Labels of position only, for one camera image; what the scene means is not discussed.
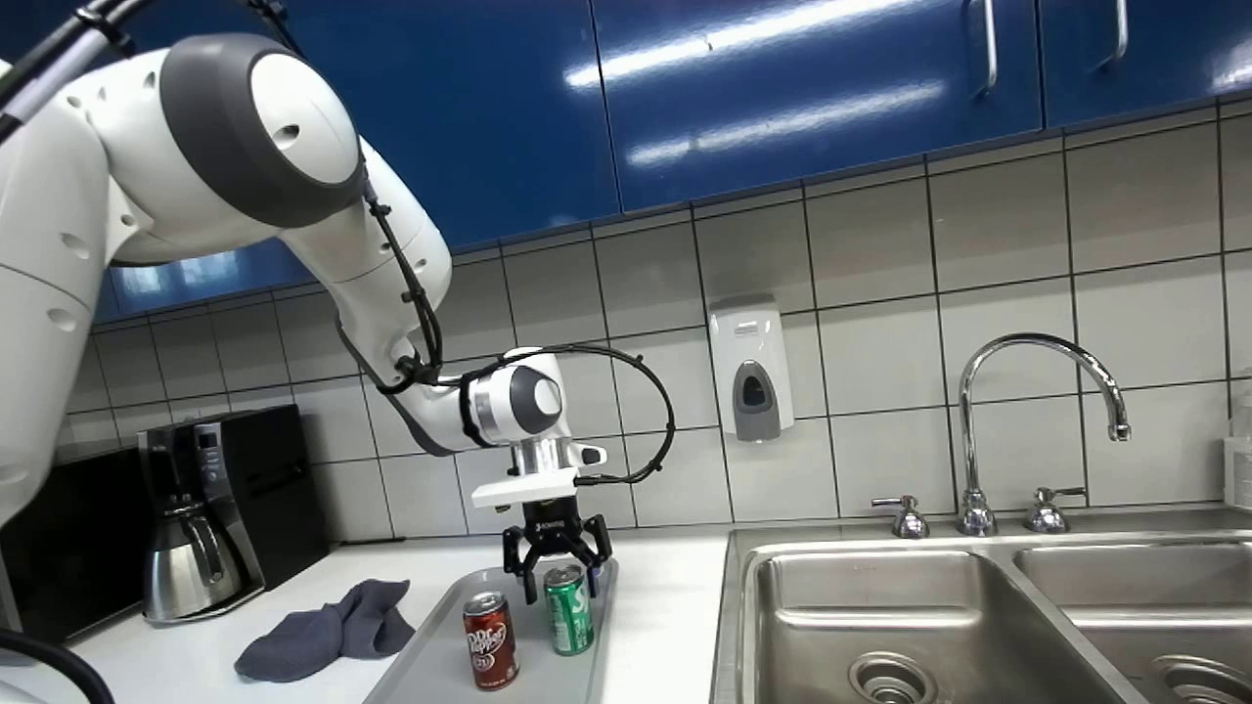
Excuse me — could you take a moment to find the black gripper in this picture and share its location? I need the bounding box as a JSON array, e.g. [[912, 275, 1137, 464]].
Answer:
[[499, 494, 619, 606]]

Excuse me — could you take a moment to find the green soda can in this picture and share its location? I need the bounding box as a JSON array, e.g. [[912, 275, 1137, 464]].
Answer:
[[538, 560, 603, 662]]

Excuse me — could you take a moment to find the red soda can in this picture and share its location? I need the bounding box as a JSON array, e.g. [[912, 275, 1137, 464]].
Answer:
[[462, 585, 525, 696]]

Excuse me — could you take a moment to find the grey plastic tray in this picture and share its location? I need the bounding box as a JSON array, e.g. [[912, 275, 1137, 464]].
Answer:
[[363, 550, 624, 704]]

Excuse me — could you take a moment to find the dark blue-grey cloth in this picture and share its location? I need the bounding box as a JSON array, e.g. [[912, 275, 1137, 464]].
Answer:
[[230, 573, 417, 683]]

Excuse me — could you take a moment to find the black coffee maker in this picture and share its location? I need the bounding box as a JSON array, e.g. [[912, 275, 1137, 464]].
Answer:
[[138, 403, 332, 626]]

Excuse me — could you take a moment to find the stainless steel double sink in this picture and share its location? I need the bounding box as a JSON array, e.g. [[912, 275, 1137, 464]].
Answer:
[[706, 515, 1252, 704]]

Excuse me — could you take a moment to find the steel coffee carafe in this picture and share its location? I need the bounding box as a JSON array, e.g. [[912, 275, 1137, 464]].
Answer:
[[142, 502, 255, 626]]

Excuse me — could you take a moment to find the chrome gooseneck faucet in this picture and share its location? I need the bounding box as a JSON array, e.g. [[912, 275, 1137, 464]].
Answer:
[[949, 328, 1134, 541]]

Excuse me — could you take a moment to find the blue cabinet door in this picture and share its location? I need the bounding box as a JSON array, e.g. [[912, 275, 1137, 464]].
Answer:
[[592, 0, 1049, 220], [93, 238, 315, 326], [288, 0, 624, 263], [1032, 0, 1252, 135]]

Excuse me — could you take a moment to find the black microwave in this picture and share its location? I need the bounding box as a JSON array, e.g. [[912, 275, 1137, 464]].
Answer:
[[0, 444, 155, 649]]

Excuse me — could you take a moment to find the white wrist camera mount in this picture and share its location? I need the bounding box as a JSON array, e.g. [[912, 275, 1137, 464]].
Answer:
[[465, 470, 581, 515]]

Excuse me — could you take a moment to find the white wall soap dispenser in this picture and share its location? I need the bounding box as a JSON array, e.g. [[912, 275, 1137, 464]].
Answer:
[[704, 297, 799, 444]]

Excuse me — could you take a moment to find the chrome faucet handle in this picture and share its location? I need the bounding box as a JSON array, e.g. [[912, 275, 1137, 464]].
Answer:
[[1021, 484, 1094, 537], [868, 494, 937, 543]]

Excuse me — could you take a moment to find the thick black cable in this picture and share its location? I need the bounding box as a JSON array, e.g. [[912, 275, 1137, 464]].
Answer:
[[0, 622, 121, 704]]

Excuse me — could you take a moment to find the silver cabinet door handle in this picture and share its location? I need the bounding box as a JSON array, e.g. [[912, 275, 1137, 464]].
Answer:
[[1090, 0, 1137, 78], [971, 0, 1004, 98]]

